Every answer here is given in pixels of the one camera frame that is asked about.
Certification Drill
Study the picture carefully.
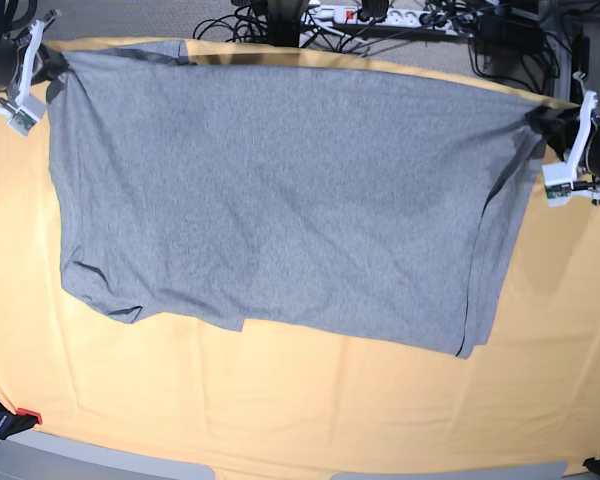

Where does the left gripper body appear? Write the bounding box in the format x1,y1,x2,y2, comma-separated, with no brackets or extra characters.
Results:
556,73,600,203

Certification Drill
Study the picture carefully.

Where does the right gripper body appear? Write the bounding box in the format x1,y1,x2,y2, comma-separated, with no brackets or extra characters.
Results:
0,8,61,119

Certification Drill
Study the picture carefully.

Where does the grey t-shirt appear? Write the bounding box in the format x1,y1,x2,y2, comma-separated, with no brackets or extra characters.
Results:
47,42,543,358

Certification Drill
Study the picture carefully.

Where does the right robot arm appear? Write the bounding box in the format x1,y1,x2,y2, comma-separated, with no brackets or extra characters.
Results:
0,1,68,136

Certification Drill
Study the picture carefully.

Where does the black upright box right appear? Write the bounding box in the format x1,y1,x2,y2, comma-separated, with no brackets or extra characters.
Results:
570,32,590,104

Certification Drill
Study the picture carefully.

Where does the black power adapter brick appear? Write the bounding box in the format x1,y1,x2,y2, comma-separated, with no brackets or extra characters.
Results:
475,15,545,55

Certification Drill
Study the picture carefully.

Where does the white power strip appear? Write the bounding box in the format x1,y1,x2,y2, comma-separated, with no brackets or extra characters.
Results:
302,2,471,38

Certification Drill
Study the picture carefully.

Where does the blue clamp with red tip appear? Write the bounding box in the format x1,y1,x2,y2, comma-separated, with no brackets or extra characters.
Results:
0,402,42,440

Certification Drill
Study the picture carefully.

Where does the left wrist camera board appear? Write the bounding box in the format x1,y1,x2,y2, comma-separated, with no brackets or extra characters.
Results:
542,162,575,207

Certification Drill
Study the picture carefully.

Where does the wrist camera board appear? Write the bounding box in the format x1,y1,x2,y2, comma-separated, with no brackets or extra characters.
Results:
7,95,46,137
542,162,575,207

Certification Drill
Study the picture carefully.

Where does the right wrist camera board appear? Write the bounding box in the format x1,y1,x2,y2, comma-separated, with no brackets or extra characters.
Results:
7,95,46,137

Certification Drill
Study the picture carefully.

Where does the tangle of black cables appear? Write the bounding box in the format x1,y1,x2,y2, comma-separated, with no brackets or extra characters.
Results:
192,0,476,54

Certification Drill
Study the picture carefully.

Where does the black central post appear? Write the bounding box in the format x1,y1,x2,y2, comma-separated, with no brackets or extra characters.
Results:
266,0,307,48

